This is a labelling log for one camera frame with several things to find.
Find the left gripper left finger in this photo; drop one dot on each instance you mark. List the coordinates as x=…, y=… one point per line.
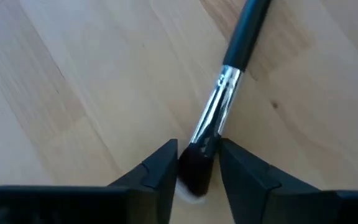
x=104, y=205

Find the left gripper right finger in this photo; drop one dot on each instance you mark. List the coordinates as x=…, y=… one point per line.
x=291, y=208

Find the black brush dark round head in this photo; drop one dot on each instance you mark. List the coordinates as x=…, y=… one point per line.
x=219, y=102

